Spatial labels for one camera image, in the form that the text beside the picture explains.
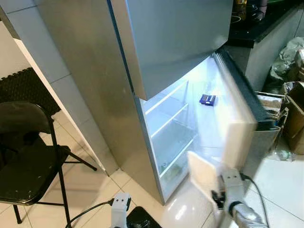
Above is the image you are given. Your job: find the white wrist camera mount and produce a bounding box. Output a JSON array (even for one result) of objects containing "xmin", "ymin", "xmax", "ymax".
[
  {"xmin": 111, "ymin": 192, "xmax": 132, "ymax": 228},
  {"xmin": 219, "ymin": 169, "xmax": 245, "ymax": 205}
]

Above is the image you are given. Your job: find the grey green plastic bag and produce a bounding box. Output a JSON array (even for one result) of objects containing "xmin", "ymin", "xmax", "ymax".
[{"xmin": 271, "ymin": 37, "xmax": 304, "ymax": 84}]

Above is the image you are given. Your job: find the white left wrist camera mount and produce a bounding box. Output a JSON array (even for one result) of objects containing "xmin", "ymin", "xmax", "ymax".
[{"xmin": 111, "ymin": 192, "xmax": 132, "ymax": 228}]

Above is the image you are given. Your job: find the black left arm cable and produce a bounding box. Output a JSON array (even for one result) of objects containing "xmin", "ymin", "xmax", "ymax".
[{"xmin": 66, "ymin": 199, "xmax": 114, "ymax": 228}]

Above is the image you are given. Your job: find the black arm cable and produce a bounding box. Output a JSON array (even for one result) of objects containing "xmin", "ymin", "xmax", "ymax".
[
  {"xmin": 240, "ymin": 173, "xmax": 270, "ymax": 228},
  {"xmin": 66, "ymin": 199, "xmax": 114, "ymax": 228}
]

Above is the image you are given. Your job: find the clear fridge crisper drawer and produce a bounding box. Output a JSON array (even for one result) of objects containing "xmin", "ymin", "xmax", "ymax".
[{"xmin": 157, "ymin": 135, "xmax": 200, "ymax": 190}]

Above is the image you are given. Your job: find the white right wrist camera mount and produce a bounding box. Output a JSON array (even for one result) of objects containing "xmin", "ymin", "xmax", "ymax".
[{"xmin": 219, "ymin": 169, "xmax": 245, "ymax": 205}]

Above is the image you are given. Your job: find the black floor mat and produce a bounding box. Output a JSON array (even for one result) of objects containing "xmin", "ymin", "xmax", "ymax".
[{"xmin": 127, "ymin": 206, "xmax": 162, "ymax": 228}]

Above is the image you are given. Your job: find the large brown cardboard box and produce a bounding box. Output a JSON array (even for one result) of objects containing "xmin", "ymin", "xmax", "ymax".
[{"xmin": 284, "ymin": 82, "xmax": 304, "ymax": 156}]

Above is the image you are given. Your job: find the white lidded storage container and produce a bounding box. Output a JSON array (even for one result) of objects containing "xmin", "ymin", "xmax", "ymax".
[{"xmin": 187, "ymin": 151, "xmax": 224, "ymax": 209}]

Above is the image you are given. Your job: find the black folding chair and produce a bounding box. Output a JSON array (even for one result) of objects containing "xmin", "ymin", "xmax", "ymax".
[{"xmin": 0, "ymin": 101, "xmax": 98, "ymax": 225}]

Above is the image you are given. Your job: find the black-topped kitchen counter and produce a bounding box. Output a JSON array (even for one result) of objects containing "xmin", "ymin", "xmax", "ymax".
[{"xmin": 223, "ymin": 0, "xmax": 304, "ymax": 93}]

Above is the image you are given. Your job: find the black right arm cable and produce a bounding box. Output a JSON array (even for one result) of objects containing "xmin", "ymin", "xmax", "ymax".
[{"xmin": 240, "ymin": 173, "xmax": 270, "ymax": 228}]

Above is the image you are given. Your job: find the glass fridge shelf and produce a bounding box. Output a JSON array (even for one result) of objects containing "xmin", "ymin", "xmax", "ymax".
[
  {"xmin": 142, "ymin": 81, "xmax": 190, "ymax": 114},
  {"xmin": 150, "ymin": 104, "xmax": 190, "ymax": 138}
]

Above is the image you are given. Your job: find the small dark blue packet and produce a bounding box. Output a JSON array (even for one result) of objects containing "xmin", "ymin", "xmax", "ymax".
[{"xmin": 199, "ymin": 94, "xmax": 218, "ymax": 106}]

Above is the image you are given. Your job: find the grey fridge freezer door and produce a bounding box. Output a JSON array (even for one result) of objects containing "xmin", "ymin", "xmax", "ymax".
[{"xmin": 110, "ymin": 0, "xmax": 234, "ymax": 101}]

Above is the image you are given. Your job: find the silver two-door fridge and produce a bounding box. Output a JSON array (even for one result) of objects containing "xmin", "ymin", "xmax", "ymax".
[{"xmin": 33, "ymin": 0, "xmax": 228, "ymax": 206}]

